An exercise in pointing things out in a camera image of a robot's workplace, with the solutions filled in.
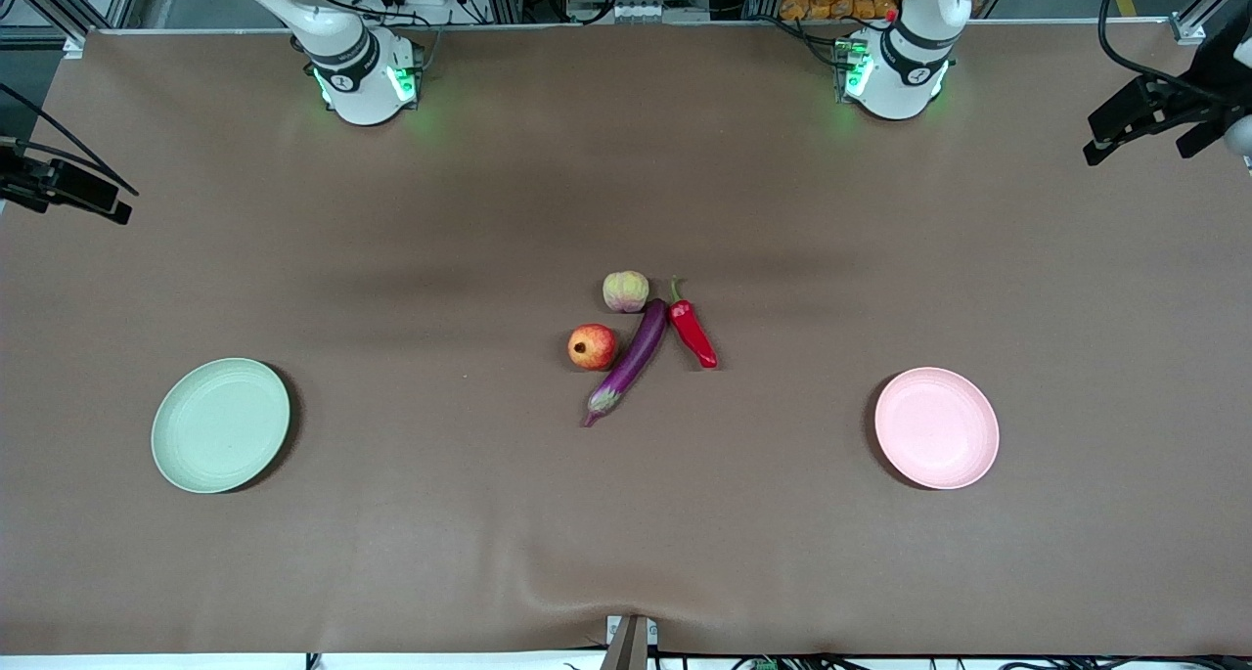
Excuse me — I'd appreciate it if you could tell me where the red chili pepper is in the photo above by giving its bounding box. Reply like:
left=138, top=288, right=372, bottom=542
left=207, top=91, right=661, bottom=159
left=668, top=277, right=719, bottom=370

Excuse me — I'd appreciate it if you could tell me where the red pomegranate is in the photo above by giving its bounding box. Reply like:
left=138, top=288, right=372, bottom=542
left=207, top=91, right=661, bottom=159
left=568, top=324, right=620, bottom=373

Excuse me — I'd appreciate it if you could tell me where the long purple eggplant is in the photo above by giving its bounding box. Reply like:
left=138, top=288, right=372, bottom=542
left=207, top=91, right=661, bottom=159
left=582, top=298, right=671, bottom=428

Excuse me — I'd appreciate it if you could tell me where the light green round plate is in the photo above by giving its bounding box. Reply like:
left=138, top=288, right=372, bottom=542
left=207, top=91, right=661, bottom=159
left=151, top=358, right=292, bottom=495

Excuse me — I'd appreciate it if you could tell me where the pink round plate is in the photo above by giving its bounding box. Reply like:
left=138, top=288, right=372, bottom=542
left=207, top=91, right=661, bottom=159
left=873, top=367, right=1001, bottom=491

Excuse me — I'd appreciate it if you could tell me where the brown table cover sheet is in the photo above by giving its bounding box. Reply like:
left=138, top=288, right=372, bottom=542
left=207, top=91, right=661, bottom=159
left=0, top=22, right=1252, bottom=657

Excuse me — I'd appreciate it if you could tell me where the yellow pink peach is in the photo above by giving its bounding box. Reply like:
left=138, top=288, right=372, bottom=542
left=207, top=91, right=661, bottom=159
left=603, top=270, right=650, bottom=314

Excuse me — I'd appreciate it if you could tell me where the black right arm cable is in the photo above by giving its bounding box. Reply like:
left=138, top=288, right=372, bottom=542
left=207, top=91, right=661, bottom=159
left=0, top=81, right=140, bottom=199

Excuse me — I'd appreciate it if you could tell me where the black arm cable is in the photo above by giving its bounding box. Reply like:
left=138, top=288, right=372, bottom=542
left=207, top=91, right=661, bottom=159
left=0, top=81, right=140, bottom=199
left=1096, top=0, right=1220, bottom=100

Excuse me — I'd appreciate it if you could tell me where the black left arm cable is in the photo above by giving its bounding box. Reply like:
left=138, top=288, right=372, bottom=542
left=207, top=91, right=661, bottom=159
left=1096, top=0, right=1220, bottom=100

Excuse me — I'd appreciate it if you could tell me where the aluminium frame profile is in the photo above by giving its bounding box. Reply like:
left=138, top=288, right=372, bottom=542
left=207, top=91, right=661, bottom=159
left=1172, top=0, right=1252, bottom=47
left=18, top=0, right=91, bottom=57

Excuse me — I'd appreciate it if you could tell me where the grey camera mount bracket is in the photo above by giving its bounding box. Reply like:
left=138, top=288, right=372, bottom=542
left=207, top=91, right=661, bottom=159
left=600, top=614, right=659, bottom=670

